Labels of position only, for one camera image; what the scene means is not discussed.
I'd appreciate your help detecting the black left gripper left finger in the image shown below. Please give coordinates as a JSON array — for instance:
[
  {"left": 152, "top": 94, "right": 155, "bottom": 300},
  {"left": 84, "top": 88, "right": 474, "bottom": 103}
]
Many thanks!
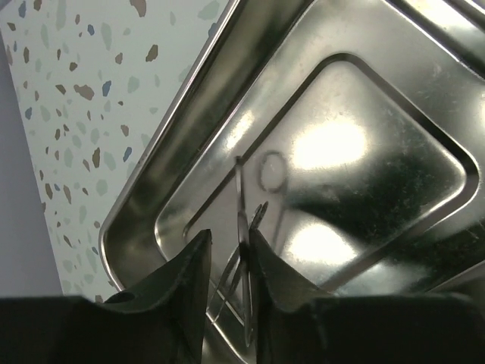
[{"left": 1, "top": 230, "right": 211, "bottom": 363}]

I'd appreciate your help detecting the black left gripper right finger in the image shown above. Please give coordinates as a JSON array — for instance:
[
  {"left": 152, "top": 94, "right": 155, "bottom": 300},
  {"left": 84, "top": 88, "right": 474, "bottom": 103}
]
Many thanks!
[{"left": 249, "top": 229, "right": 484, "bottom": 363}]

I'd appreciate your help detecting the stainless steel tray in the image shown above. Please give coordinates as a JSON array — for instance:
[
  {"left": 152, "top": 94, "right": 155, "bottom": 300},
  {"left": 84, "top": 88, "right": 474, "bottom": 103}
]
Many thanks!
[{"left": 99, "top": 1, "right": 484, "bottom": 363}]

